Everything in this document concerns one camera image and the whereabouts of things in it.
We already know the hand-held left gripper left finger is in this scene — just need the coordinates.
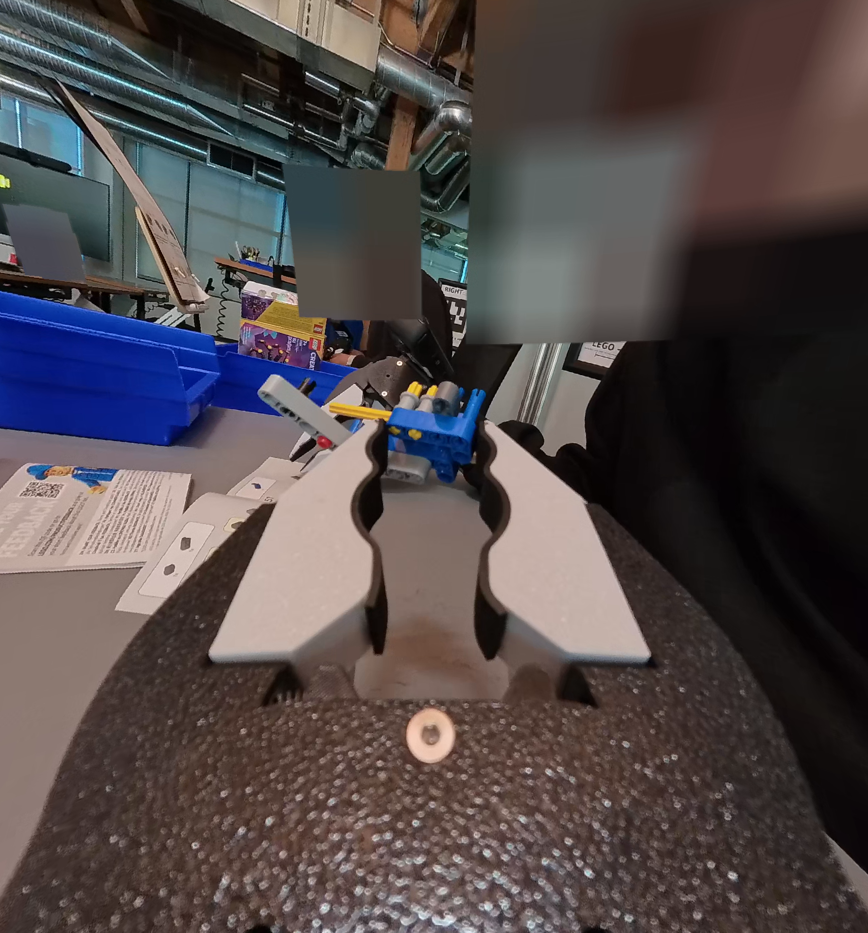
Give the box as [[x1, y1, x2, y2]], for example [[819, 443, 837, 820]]
[[208, 421, 391, 688]]

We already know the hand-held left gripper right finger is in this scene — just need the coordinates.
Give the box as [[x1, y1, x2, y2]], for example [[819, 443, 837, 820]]
[[473, 421, 654, 691]]

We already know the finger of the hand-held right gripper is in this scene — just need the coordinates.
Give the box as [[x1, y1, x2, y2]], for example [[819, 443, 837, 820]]
[[288, 429, 336, 478]]

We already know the blue and grey lego assembly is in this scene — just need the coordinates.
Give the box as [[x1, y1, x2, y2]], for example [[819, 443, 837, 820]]
[[258, 373, 490, 486]]

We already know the lego instruction booklet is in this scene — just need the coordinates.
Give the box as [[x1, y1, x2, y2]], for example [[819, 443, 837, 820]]
[[115, 456, 333, 618]]

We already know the purple and yellow lego box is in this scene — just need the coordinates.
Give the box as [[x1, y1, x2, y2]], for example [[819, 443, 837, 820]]
[[238, 280, 330, 363]]

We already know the small blue storage bin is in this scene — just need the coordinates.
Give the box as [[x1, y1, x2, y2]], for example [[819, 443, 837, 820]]
[[214, 341, 364, 418]]

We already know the framed marker sign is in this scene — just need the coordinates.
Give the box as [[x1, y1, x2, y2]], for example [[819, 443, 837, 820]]
[[438, 278, 471, 348]]

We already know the wooden desk with pen cups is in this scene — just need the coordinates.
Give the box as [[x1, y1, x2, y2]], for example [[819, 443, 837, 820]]
[[214, 242, 298, 287]]

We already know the printed feedback leaflet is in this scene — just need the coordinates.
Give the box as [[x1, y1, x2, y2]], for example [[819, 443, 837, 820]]
[[0, 462, 193, 578]]

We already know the small framed white sign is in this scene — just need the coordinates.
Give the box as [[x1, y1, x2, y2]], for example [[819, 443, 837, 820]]
[[564, 340, 629, 379]]

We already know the large blue storage bin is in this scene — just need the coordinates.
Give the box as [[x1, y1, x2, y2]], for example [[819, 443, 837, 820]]
[[0, 286, 221, 447]]

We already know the leaning cardboard sign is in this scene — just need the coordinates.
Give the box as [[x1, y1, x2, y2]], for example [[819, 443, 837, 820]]
[[39, 71, 213, 316]]

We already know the long wooden desk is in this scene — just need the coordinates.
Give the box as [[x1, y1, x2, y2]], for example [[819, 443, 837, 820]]
[[0, 262, 149, 316]]

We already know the black computer monitor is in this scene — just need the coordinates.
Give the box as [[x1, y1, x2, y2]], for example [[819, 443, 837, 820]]
[[0, 137, 111, 265]]

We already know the silver ventilation duct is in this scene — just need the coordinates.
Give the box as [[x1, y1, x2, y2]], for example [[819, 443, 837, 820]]
[[372, 40, 476, 172]]

